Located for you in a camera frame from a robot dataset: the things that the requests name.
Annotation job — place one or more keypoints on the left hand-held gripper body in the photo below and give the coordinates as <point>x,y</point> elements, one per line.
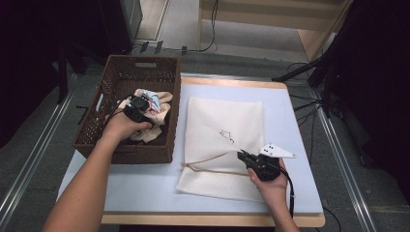
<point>139,103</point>

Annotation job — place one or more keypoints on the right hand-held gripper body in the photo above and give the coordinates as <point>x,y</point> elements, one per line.
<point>266,167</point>

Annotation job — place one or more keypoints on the cream printed cloth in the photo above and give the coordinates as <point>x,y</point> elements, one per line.
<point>161,111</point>

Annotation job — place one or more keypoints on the brown wicker basket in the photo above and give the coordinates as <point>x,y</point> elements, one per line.
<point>129,151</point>

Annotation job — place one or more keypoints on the cream mesh laundry bag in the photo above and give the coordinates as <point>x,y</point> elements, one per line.
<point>212,119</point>

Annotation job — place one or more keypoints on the person's right hand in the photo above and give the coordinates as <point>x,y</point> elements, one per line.
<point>272,190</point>

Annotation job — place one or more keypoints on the person's left hand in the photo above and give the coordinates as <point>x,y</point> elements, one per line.
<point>121,129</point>

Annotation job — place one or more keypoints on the short black metal stand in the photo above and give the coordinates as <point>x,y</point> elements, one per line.
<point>63,77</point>

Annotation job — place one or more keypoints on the black cabinet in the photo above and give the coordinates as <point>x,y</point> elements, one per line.
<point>111,25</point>

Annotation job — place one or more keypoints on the black tripod stand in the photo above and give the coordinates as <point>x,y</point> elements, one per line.
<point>290,74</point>

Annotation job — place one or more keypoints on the dark curtain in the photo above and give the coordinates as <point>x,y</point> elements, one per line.
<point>380,80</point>
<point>25,64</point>

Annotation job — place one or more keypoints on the light wooden shelf unit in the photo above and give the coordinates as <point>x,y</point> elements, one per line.
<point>309,42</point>

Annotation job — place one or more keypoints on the small black floor bracket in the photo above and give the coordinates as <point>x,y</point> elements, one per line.
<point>184,50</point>
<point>143,47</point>
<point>158,47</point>

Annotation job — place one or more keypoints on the metal floor rail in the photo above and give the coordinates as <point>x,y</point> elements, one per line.
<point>35,154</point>
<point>332,141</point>

